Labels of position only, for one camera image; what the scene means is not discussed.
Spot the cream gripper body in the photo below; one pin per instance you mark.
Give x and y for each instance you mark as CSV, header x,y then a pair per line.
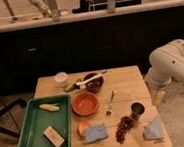
x,y
157,97

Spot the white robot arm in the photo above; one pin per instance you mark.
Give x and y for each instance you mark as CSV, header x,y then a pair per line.
x,y
167,62

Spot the dark metal cup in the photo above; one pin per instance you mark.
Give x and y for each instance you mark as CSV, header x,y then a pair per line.
x,y
137,110

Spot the blue folded cloth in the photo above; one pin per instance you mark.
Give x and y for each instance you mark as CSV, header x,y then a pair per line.
x,y
154,130

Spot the dark red grape bunch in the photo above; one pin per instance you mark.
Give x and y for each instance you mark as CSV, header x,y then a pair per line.
x,y
126,123

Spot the wooden table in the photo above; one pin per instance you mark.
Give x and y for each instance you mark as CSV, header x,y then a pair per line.
x,y
129,87

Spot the metal fork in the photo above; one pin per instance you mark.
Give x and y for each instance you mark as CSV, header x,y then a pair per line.
x,y
109,109

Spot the dark brown bowl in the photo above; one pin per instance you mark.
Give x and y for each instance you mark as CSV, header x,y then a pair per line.
x,y
94,85

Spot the blue sponge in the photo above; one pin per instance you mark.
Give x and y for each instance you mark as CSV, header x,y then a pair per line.
x,y
96,133

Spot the orange clay bowl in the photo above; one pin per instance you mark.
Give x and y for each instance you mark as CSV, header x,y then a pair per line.
x,y
85,104

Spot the orange peach fruit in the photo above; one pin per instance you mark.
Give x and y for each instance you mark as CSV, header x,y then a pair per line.
x,y
82,128

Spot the green chili pepper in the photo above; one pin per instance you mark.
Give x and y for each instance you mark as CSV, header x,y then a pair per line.
x,y
72,87

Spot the white paper cup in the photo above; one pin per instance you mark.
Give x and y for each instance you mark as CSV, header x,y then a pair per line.
x,y
61,79

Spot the wooden block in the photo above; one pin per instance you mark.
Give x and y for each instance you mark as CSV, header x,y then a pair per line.
x,y
53,136

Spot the green plastic tray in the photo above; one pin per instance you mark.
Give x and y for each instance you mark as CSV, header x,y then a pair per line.
x,y
36,120

